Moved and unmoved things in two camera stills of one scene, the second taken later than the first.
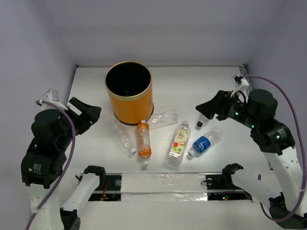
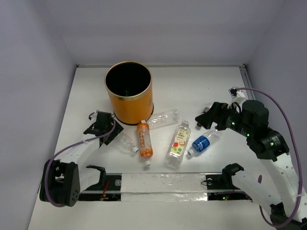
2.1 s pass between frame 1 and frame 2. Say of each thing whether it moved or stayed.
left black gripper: moved
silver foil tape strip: stayed
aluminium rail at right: stayed
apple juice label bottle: stayed
